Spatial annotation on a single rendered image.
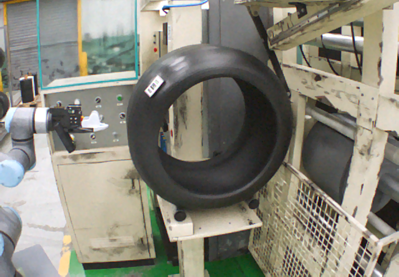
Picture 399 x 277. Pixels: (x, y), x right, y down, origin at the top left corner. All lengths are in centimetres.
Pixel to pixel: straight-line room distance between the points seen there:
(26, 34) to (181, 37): 960
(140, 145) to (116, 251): 124
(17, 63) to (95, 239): 928
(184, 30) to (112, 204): 108
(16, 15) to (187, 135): 985
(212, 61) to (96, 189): 114
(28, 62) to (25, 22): 140
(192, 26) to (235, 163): 60
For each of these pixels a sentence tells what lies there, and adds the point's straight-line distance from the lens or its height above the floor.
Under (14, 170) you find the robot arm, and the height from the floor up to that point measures 117.
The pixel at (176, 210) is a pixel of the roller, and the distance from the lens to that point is 112.
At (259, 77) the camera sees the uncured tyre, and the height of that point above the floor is 137.
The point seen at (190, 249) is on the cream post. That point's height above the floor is 40.
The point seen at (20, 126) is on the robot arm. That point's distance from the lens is 107.
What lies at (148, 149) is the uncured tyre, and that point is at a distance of 96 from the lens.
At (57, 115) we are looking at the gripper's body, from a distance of 104.
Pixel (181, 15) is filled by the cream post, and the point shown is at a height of 158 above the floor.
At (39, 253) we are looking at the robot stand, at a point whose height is 60.
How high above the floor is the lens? 153
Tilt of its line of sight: 18 degrees down
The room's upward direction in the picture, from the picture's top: 1 degrees counter-clockwise
